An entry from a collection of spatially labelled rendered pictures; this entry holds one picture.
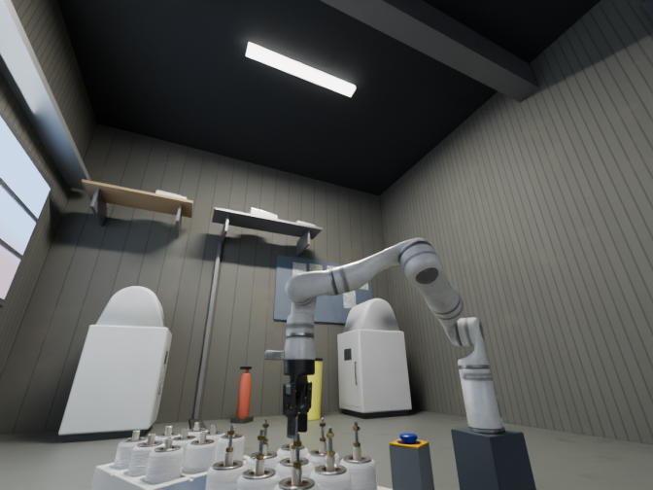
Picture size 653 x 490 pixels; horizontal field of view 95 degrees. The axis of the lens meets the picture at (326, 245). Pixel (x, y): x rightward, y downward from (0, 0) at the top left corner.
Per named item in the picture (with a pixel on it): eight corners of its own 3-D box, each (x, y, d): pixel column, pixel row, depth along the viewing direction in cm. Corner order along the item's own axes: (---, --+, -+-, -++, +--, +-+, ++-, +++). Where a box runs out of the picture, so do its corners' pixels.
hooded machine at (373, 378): (384, 410, 392) (376, 307, 445) (413, 415, 344) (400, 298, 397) (336, 413, 365) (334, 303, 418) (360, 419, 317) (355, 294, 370)
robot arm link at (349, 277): (328, 256, 79) (333, 280, 72) (428, 229, 77) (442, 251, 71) (336, 278, 85) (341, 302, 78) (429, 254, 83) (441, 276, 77)
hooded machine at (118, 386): (155, 426, 290) (179, 299, 339) (151, 437, 243) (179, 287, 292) (75, 432, 266) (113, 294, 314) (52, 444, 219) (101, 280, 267)
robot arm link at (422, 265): (439, 257, 68) (467, 308, 83) (424, 231, 75) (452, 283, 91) (402, 275, 71) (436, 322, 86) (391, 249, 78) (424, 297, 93)
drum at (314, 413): (315, 415, 354) (315, 359, 379) (328, 419, 321) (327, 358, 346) (283, 417, 339) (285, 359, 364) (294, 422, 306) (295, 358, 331)
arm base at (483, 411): (483, 427, 95) (472, 368, 102) (510, 432, 87) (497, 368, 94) (462, 429, 91) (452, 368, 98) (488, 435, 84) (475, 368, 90)
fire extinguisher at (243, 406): (251, 419, 325) (255, 367, 346) (256, 422, 306) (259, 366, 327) (228, 421, 316) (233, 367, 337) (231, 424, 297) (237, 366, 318)
